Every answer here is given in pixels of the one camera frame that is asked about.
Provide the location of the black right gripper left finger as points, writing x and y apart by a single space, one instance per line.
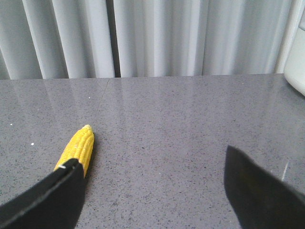
53 203

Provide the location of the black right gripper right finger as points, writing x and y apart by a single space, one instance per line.
260 200

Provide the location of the yellow corn cob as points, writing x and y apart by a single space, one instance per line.
80 147

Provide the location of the white appliance at table edge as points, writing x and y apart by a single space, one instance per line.
291 57

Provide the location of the grey pleated curtain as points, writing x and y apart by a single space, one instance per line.
48 39

